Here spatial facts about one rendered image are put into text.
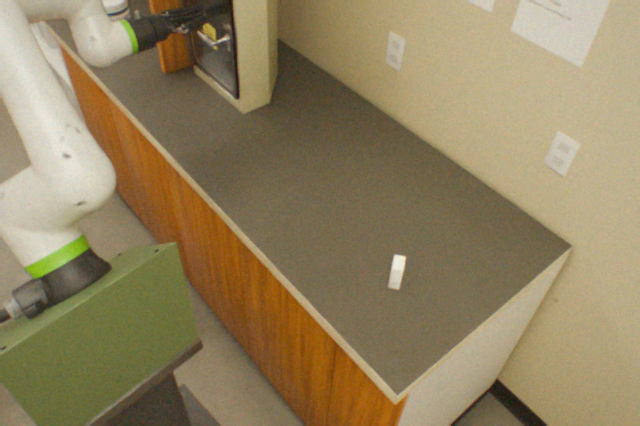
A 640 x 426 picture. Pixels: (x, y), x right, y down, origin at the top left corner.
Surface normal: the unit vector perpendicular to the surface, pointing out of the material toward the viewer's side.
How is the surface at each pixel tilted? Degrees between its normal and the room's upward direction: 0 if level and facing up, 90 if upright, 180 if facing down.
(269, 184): 0
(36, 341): 90
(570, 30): 90
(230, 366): 0
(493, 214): 0
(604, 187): 90
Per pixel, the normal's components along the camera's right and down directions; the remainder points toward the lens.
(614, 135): -0.76, 0.44
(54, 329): 0.72, 0.53
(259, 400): 0.05, -0.69
